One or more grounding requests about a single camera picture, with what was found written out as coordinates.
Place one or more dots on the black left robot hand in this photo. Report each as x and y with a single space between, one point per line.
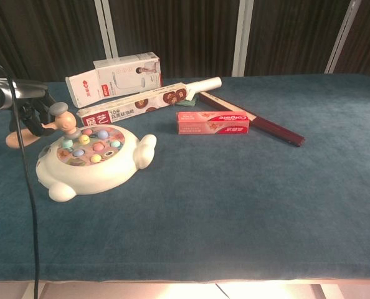
35 107

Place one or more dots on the peach and grey toy hammer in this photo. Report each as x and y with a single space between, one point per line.
65 123

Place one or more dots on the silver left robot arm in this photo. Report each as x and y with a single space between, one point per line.
1 93

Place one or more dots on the white whack-a-mole toy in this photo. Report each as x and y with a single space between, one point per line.
88 168

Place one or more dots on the white appliance carton box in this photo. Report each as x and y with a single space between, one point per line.
126 74

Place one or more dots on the long baking paper box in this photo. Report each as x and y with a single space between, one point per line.
132 107

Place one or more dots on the small green packet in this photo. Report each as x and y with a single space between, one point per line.
188 102

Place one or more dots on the white paper roll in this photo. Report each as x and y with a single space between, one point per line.
208 83

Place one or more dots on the red Colgate toothpaste box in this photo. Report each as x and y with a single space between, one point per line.
213 123

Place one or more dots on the blue velvet tablecloth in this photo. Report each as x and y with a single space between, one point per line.
222 202

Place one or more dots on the long dark red box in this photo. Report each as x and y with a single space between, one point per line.
266 123

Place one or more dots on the white frame post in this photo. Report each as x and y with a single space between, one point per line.
105 28
242 37
340 37

